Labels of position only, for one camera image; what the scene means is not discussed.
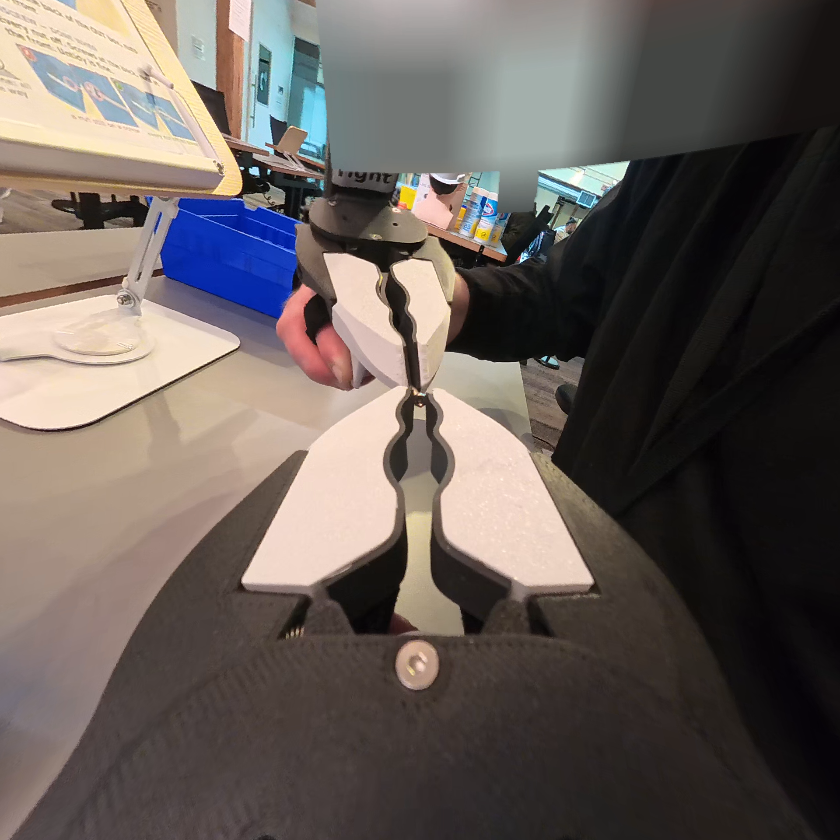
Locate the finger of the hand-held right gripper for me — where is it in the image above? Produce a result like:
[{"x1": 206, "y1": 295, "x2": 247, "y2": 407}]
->
[
  {"x1": 323, "y1": 252, "x2": 422, "y2": 389},
  {"x1": 390, "y1": 259, "x2": 451, "y2": 389}
]

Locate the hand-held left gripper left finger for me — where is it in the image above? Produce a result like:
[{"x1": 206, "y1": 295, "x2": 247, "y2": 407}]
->
[{"x1": 241, "y1": 386, "x2": 422, "y2": 632}]

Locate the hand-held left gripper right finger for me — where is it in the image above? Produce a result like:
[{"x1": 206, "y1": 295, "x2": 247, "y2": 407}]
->
[{"x1": 424, "y1": 387, "x2": 596, "y2": 634}]

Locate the person's right forearm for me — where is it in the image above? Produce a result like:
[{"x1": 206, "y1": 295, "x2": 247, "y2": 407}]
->
[{"x1": 449, "y1": 197, "x2": 632, "y2": 364}]

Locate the person's right hand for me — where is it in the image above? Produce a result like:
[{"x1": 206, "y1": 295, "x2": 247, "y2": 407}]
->
[{"x1": 276, "y1": 285, "x2": 376, "y2": 393}]

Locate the wooden side table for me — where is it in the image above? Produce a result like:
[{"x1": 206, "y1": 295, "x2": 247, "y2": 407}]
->
[{"x1": 425, "y1": 222, "x2": 510, "y2": 265}]

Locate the black legged desk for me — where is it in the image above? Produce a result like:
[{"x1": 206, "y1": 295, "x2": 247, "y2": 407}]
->
[{"x1": 222, "y1": 133, "x2": 326, "y2": 217}]

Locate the tan document stand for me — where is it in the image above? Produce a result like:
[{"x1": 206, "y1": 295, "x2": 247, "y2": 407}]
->
[{"x1": 265, "y1": 126, "x2": 309, "y2": 162}]

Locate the blue plastic parts bin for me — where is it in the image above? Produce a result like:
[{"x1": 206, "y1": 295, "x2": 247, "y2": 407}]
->
[{"x1": 147, "y1": 196, "x2": 304, "y2": 320}]

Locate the white document stand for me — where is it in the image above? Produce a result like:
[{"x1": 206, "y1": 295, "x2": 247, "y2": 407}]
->
[{"x1": 0, "y1": 0, "x2": 242, "y2": 432}]

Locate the person's black clothed torso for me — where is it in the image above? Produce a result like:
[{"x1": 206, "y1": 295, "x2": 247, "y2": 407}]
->
[{"x1": 550, "y1": 126, "x2": 840, "y2": 840}]

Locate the printed instruction sheet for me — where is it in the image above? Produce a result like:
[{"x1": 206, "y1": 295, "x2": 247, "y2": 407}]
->
[{"x1": 0, "y1": 0, "x2": 221, "y2": 173}]

